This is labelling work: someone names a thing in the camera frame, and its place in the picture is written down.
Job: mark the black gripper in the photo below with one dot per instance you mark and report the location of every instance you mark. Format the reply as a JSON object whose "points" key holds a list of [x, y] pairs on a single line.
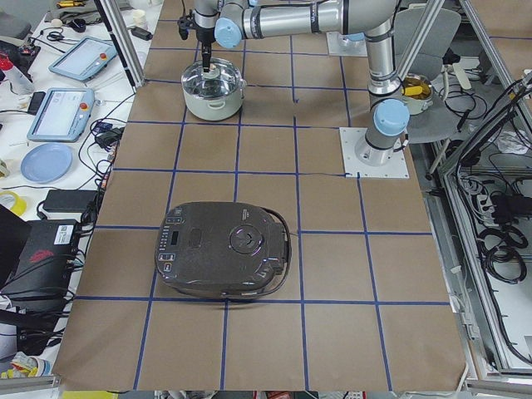
{"points": [[205, 35]]}

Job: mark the glass pot lid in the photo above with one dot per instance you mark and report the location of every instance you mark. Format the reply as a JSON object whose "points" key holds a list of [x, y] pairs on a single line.
{"points": [[222, 79]]}

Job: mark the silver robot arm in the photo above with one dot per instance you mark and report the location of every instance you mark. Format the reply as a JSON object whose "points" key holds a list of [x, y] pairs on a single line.
{"points": [[228, 23]]}

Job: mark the pale green cooking pot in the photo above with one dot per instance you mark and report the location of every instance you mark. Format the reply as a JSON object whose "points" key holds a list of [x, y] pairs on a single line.
{"points": [[215, 110]]}

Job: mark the metal pot with yellow items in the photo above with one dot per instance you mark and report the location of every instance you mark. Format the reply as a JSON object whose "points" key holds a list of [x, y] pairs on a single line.
{"points": [[417, 93]]}

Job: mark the blue teach pendant upper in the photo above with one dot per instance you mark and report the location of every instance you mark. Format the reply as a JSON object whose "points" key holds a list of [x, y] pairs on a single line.
{"points": [[85, 60]]}

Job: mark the blue teach pendant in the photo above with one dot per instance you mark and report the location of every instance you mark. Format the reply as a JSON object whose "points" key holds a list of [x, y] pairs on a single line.
{"points": [[85, 60], [63, 115]]}

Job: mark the blue teach pendant lower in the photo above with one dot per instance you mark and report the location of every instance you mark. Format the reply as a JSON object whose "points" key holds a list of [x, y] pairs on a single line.
{"points": [[63, 115]]}

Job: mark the light blue plate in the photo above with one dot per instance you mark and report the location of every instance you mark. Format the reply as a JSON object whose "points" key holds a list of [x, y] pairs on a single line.
{"points": [[46, 163]]}

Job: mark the dark grey rice cooker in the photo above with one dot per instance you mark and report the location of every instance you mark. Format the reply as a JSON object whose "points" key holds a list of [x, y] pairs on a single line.
{"points": [[222, 250]]}

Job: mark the black power brick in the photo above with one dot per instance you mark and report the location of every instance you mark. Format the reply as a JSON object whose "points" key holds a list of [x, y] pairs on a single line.
{"points": [[68, 201]]}

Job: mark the yellow tape roll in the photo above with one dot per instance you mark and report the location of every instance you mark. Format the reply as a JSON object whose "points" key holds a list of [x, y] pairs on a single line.
{"points": [[13, 202]]}

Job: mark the grey office chair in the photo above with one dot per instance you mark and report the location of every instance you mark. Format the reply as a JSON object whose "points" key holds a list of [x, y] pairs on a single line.
{"points": [[435, 122]]}

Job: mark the black computer box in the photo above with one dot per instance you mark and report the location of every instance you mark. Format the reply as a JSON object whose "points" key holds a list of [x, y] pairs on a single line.
{"points": [[42, 273]]}

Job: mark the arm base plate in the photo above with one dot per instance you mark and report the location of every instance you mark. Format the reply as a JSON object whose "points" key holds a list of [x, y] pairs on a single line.
{"points": [[360, 160], [352, 45]]}

